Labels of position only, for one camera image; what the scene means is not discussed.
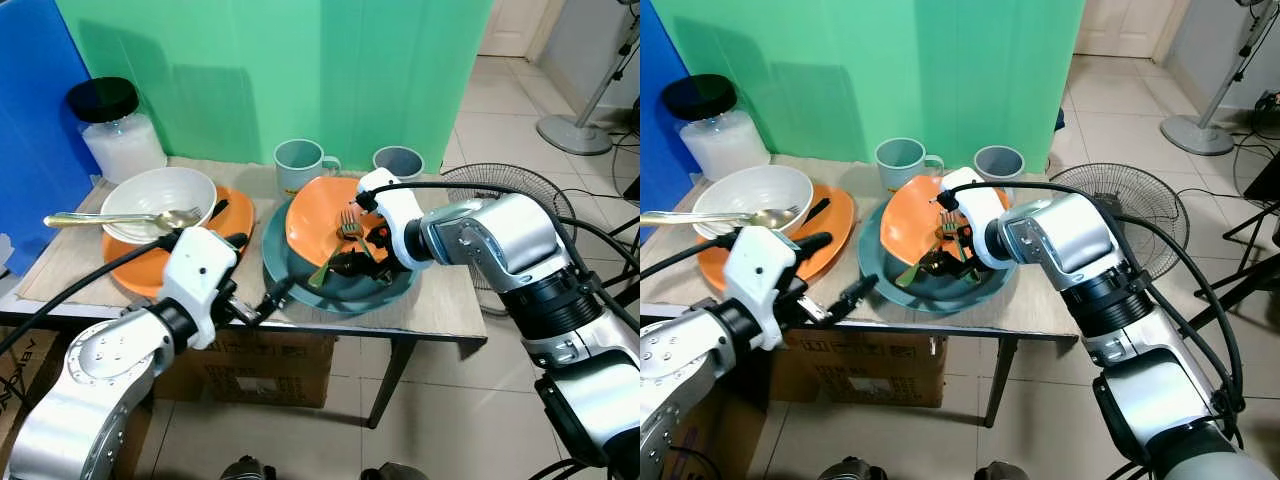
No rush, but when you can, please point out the gold metal fork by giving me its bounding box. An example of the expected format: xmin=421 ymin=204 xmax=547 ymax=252
xmin=894 ymin=209 xmax=963 ymax=289
xmin=307 ymin=209 xmax=367 ymax=290

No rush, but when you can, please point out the orange plate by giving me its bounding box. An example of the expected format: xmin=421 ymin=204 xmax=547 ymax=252
xmin=696 ymin=184 xmax=857 ymax=294
xmin=879 ymin=174 xmax=986 ymax=269
xmin=285 ymin=177 xmax=393 ymax=269
xmin=101 ymin=185 xmax=257 ymax=300

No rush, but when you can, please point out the teal plate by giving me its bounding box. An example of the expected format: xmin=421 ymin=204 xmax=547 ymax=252
xmin=261 ymin=198 xmax=420 ymax=317
xmin=857 ymin=198 xmax=1013 ymax=317

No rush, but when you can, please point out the grey cup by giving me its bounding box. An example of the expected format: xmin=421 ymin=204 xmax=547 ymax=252
xmin=372 ymin=145 xmax=427 ymax=184
xmin=973 ymin=145 xmax=1027 ymax=184

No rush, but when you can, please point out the white ribbed bowl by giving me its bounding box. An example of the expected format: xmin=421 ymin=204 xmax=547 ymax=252
xmin=691 ymin=164 xmax=814 ymax=243
xmin=99 ymin=166 xmax=219 ymax=247

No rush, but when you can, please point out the black metal table leg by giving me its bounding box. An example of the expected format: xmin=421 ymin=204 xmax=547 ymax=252
xmin=364 ymin=335 xmax=422 ymax=430
xmin=984 ymin=336 xmax=1020 ymax=430

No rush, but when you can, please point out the gold metal spoon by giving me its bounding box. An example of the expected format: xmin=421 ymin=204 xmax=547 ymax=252
xmin=42 ymin=207 xmax=202 ymax=232
xmin=640 ymin=206 xmax=799 ymax=232

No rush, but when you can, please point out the clear jar with black lid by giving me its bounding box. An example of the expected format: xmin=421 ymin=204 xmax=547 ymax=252
xmin=65 ymin=76 xmax=170 ymax=187
xmin=661 ymin=73 xmax=773 ymax=183

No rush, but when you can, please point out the printed brown cardboard box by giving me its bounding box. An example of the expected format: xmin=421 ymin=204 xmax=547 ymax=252
xmin=0 ymin=328 xmax=73 ymax=443
xmin=672 ymin=385 xmax=767 ymax=480

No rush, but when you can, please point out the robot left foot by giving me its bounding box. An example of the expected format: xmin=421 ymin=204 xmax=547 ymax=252
xmin=817 ymin=456 xmax=888 ymax=480
xmin=219 ymin=455 xmax=278 ymax=480

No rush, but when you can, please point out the green backdrop screen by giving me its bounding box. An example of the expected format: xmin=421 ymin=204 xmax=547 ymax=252
xmin=648 ymin=0 xmax=1088 ymax=173
xmin=54 ymin=0 xmax=497 ymax=179

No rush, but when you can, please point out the blue panel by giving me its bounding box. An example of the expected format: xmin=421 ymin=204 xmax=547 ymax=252
xmin=640 ymin=0 xmax=703 ymax=217
xmin=0 ymin=0 xmax=103 ymax=278

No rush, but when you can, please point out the grey standing fan base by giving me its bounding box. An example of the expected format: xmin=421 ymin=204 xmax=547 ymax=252
xmin=536 ymin=0 xmax=641 ymax=157
xmin=1159 ymin=0 xmax=1280 ymax=157

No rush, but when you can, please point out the cream door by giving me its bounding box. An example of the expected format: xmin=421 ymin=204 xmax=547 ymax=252
xmin=477 ymin=0 xmax=552 ymax=59
xmin=1074 ymin=0 xmax=1192 ymax=59

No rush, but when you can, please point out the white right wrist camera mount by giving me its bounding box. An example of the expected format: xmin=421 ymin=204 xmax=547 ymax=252
xmin=355 ymin=167 xmax=434 ymax=272
xmin=937 ymin=166 xmax=1012 ymax=270

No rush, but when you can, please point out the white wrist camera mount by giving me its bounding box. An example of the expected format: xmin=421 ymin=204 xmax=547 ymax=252
xmin=355 ymin=167 xmax=434 ymax=272
xmin=158 ymin=227 xmax=240 ymax=350
xmin=724 ymin=227 xmax=803 ymax=352
xmin=937 ymin=166 xmax=1012 ymax=270

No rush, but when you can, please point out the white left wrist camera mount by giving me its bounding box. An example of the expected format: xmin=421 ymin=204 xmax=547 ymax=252
xmin=724 ymin=227 xmax=803 ymax=352
xmin=158 ymin=227 xmax=240 ymax=350

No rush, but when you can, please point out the grey-green mug with handle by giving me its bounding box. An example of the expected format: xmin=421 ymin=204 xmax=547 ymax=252
xmin=273 ymin=138 xmax=342 ymax=199
xmin=875 ymin=136 xmax=945 ymax=194

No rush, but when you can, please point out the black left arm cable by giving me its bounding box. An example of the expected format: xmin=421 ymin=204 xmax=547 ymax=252
xmin=640 ymin=232 xmax=743 ymax=283
xmin=0 ymin=234 xmax=182 ymax=353

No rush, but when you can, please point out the black wire floor fan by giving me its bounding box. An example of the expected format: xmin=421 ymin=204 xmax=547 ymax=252
xmin=439 ymin=162 xmax=578 ymax=293
xmin=1047 ymin=162 xmax=1192 ymax=283

